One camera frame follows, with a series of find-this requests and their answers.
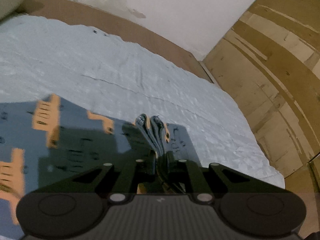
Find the blue pants with orange print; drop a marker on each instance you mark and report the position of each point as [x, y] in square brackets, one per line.
[49, 140]

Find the light blue striped bed quilt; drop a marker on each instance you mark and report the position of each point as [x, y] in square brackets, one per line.
[108, 76]

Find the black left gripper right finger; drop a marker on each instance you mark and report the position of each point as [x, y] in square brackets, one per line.
[218, 184]

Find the plywood board panel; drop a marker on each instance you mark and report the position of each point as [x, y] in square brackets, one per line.
[268, 62]

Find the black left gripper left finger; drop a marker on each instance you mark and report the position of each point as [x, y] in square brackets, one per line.
[91, 177]

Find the brown wooden bed base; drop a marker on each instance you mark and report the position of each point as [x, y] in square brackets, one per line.
[74, 13]

